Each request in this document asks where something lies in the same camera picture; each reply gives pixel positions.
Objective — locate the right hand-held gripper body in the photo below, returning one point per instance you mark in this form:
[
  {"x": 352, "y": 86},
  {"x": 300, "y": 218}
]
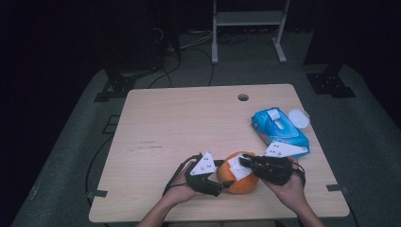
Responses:
[{"x": 272, "y": 171}]

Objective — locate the person's right hand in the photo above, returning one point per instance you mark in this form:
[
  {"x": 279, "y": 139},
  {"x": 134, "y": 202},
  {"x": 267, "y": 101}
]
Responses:
[{"x": 290, "y": 193}]

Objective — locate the blue wet wipes pack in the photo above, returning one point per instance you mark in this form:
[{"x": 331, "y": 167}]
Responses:
[{"x": 279, "y": 130}]

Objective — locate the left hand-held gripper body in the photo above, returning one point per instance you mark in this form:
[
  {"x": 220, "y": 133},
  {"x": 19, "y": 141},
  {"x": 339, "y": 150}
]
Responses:
[{"x": 203, "y": 166}]

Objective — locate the person's left hand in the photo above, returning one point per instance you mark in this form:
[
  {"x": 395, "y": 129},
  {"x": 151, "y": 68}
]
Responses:
[{"x": 179, "y": 193}]

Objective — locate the white wet wipe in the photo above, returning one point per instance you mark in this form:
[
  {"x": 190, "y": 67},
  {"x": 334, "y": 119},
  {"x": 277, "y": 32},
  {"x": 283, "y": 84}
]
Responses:
[
  {"x": 238, "y": 170},
  {"x": 275, "y": 115}
]

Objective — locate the orange round fruit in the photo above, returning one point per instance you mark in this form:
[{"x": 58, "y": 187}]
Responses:
[{"x": 241, "y": 186}]

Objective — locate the black tape strip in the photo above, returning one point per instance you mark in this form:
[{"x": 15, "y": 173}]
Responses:
[
  {"x": 97, "y": 193},
  {"x": 337, "y": 188}
]

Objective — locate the white round lid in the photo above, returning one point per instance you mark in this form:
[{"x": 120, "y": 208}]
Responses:
[{"x": 299, "y": 118}]

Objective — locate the black stand base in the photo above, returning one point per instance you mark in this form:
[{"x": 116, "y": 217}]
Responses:
[
  {"x": 118, "y": 85},
  {"x": 331, "y": 84}
]

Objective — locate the white metal stand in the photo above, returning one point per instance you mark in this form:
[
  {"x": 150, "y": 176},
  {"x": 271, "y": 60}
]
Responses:
[{"x": 246, "y": 18}]

